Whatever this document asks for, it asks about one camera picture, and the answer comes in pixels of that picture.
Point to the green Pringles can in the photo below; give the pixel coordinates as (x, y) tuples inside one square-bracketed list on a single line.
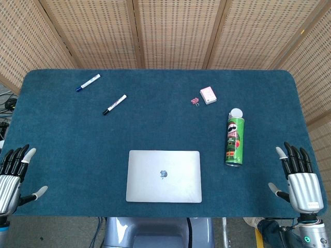
[(234, 144)]

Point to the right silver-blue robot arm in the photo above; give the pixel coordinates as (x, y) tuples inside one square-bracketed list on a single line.
[(316, 232)]

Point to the wooden woven folding screen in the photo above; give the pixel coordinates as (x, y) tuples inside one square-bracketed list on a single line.
[(178, 33)]

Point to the white marker black cap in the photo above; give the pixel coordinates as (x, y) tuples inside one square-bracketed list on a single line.
[(115, 104)]

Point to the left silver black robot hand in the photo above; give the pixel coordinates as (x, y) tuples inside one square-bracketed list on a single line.
[(10, 188)]

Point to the pink binder clip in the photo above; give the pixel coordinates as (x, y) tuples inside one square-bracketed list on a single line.
[(194, 100)]

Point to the white sneaker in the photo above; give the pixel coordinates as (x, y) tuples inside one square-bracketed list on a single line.
[(252, 222)]

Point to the white marker blue cap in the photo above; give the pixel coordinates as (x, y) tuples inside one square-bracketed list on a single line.
[(88, 82)]

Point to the blue carpet table mat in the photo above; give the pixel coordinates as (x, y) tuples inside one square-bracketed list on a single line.
[(77, 144)]

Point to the white table leg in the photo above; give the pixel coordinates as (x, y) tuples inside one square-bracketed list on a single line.
[(225, 232)]

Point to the blue jeans leg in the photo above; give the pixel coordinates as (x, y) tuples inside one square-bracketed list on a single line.
[(271, 232)]

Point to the white power adapter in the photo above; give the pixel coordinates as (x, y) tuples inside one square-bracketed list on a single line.
[(208, 95)]

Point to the silver-blue robot torso base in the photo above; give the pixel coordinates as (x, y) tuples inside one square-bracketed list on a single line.
[(155, 232)]

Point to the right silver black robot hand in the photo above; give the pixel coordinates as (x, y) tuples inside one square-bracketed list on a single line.
[(305, 189)]

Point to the silver laptop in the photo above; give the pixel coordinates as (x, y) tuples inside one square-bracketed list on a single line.
[(163, 186)]

